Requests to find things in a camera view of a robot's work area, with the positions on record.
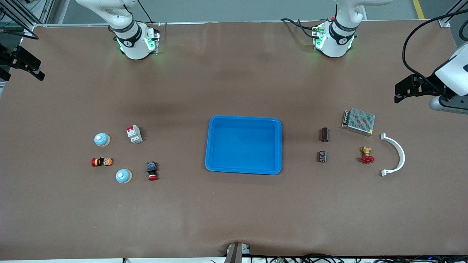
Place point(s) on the long dark brown capacitor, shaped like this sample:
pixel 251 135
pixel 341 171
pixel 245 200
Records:
pixel 324 134

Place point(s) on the small blue desk bell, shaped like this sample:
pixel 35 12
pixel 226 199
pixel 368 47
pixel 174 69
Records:
pixel 123 176
pixel 102 139

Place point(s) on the short dark brown capacitor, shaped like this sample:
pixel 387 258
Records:
pixel 321 156

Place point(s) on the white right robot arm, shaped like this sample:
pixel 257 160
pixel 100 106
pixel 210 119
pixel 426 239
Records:
pixel 128 36

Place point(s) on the metal mesh power supply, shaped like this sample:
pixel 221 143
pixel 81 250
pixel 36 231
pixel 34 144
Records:
pixel 360 121

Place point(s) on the white half-round pipe clamp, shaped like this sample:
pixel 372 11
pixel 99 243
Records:
pixel 403 157

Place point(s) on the brass valve red handwheel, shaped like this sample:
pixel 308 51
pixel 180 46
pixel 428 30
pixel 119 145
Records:
pixel 366 159

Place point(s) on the white red circuit breaker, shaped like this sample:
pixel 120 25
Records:
pixel 134 134

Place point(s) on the red emergency stop button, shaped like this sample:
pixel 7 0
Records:
pixel 152 170

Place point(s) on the blue plastic tray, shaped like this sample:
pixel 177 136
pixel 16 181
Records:
pixel 245 146

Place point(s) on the brown table mat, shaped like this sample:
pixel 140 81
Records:
pixel 234 212

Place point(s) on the aluminium frame profile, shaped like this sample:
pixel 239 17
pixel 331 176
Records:
pixel 29 27
pixel 444 22

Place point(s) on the small orange red switch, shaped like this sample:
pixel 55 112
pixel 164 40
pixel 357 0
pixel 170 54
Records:
pixel 102 162

